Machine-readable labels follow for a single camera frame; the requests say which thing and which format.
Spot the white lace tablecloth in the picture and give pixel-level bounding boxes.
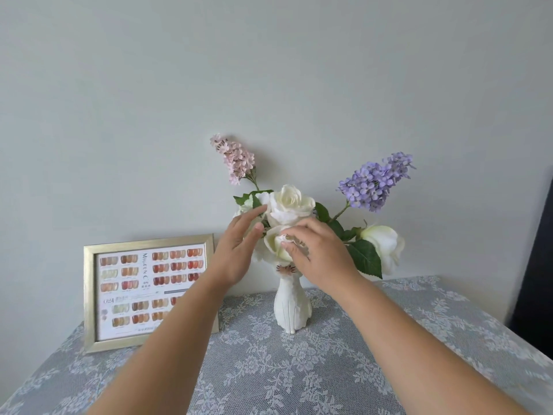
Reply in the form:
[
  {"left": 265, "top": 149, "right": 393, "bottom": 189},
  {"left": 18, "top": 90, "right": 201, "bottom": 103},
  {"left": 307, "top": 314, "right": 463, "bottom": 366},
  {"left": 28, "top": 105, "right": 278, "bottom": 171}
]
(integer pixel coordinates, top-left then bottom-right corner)
[{"left": 0, "top": 275, "right": 553, "bottom": 415}]

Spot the person's right hand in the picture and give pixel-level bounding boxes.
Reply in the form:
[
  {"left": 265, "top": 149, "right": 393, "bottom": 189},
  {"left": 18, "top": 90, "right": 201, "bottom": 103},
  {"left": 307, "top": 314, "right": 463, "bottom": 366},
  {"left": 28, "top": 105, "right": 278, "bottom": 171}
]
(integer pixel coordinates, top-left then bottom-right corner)
[{"left": 279, "top": 217, "right": 367, "bottom": 300}]

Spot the person's right forearm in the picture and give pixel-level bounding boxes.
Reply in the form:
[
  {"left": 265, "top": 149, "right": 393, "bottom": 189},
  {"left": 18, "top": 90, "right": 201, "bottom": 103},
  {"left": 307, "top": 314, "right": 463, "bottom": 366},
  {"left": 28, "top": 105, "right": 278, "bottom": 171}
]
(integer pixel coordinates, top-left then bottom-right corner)
[{"left": 330, "top": 274, "right": 532, "bottom": 415}]

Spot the pink lilac flower stem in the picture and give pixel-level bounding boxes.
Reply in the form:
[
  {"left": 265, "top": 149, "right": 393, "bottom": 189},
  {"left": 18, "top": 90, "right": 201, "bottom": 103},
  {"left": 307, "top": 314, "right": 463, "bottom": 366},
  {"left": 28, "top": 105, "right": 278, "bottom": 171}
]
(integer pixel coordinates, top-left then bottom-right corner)
[{"left": 210, "top": 133, "right": 274, "bottom": 208}]

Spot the black shelf unit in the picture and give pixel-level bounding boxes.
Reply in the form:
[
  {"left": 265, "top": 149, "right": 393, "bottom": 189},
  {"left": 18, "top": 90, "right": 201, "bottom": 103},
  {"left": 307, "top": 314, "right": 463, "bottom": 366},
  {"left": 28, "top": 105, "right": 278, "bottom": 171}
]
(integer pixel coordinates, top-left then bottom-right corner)
[{"left": 509, "top": 176, "right": 553, "bottom": 349}]

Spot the white cat-shaped vase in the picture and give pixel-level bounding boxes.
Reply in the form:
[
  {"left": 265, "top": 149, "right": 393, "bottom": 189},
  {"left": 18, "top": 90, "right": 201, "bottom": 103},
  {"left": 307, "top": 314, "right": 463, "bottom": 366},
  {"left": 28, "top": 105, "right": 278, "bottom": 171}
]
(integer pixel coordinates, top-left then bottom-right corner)
[{"left": 273, "top": 263, "right": 313, "bottom": 335}]

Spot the purple lilac flower stem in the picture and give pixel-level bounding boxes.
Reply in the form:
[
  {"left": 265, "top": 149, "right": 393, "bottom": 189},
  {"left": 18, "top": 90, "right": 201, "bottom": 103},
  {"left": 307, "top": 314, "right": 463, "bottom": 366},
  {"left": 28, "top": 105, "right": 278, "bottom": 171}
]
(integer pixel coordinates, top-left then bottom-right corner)
[{"left": 314, "top": 152, "right": 416, "bottom": 243}]

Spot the gold framed nail colour chart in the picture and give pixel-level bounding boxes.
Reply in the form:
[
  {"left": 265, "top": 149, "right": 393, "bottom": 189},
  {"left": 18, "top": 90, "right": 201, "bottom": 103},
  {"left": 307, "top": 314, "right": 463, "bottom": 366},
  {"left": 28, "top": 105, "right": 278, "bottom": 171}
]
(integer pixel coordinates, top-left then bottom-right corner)
[{"left": 82, "top": 233, "right": 220, "bottom": 355}]

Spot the person's left forearm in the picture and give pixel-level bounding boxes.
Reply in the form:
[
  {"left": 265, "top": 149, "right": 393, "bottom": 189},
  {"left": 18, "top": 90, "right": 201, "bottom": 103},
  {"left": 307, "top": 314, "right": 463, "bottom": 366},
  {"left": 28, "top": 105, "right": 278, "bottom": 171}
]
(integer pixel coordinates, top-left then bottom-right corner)
[{"left": 86, "top": 270, "right": 228, "bottom": 415}]

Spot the person's left hand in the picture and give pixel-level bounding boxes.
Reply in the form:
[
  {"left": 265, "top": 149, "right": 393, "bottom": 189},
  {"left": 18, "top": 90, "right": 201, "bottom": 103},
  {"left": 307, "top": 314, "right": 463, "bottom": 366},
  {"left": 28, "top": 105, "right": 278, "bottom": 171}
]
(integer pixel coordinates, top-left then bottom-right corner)
[{"left": 202, "top": 204, "right": 270, "bottom": 295}]

